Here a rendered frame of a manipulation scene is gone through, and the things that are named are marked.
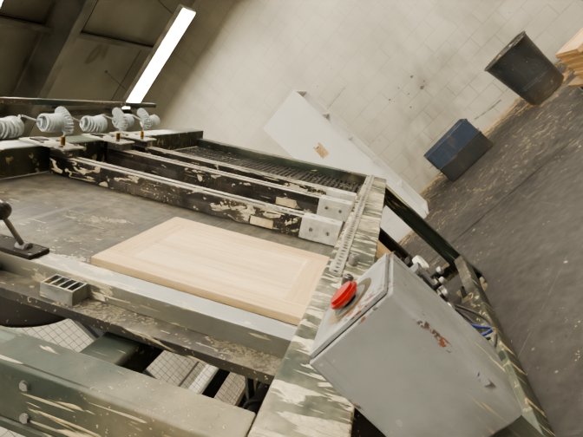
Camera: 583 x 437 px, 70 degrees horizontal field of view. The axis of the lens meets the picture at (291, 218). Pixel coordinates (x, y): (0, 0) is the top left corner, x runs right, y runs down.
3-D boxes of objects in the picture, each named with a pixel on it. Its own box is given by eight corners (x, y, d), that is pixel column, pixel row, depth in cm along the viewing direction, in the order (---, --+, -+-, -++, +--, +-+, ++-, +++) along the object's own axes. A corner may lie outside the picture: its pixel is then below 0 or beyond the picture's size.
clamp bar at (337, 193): (350, 212, 176) (363, 157, 170) (108, 153, 198) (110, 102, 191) (353, 207, 186) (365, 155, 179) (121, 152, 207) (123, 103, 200)
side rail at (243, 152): (362, 193, 249) (366, 176, 246) (195, 155, 269) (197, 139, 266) (363, 192, 257) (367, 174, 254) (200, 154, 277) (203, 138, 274)
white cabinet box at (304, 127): (429, 214, 459) (293, 89, 462) (391, 248, 481) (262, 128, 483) (427, 201, 516) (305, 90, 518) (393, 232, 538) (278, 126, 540)
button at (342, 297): (365, 301, 43) (350, 287, 43) (339, 324, 44) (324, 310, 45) (368, 285, 47) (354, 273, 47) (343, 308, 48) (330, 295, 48)
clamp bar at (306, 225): (335, 248, 130) (351, 174, 123) (18, 166, 151) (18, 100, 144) (339, 239, 139) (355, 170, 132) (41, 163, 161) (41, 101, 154)
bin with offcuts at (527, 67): (579, 70, 408) (529, 26, 408) (534, 111, 427) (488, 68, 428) (560, 73, 455) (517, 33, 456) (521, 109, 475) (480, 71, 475)
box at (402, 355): (532, 422, 38) (387, 288, 38) (434, 484, 42) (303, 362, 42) (501, 351, 49) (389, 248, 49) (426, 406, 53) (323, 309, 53)
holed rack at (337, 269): (341, 277, 98) (341, 274, 97) (328, 273, 98) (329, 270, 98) (375, 176, 253) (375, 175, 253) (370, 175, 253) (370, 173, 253)
